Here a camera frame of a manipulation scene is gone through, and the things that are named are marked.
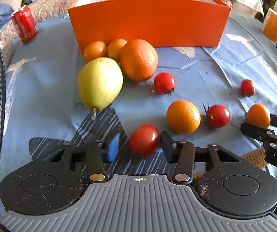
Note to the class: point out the red soda can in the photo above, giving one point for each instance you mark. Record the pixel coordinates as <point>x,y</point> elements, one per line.
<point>25,26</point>

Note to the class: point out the red cherry tomato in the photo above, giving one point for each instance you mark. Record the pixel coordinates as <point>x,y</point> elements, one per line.
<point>143,139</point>
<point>218,116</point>
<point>164,82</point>
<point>247,87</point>

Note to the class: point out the blue printed tablecloth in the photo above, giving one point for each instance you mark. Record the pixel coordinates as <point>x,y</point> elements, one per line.
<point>201,65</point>

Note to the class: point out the yellow-green pear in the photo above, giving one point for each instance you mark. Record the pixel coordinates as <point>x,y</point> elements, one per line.
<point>99,84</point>

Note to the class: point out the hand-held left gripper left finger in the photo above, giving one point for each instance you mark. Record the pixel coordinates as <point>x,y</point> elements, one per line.
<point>114,148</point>

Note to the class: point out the large orange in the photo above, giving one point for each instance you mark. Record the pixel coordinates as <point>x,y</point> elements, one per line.
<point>138,60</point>

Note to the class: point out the orange cardboard box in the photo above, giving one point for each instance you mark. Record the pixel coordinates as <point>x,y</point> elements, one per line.
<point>152,24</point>

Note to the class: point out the brown carved wooden ruler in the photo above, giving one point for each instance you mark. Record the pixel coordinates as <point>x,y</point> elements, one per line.
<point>255,158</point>

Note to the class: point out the small orange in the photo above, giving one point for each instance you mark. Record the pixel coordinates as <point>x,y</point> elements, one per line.
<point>115,48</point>
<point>95,51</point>
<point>183,116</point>
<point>257,114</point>

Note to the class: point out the orange plastic cup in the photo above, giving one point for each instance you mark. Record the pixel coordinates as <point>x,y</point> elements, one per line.
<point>273,26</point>

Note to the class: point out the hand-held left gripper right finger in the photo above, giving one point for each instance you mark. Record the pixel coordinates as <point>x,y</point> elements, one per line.
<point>166,147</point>

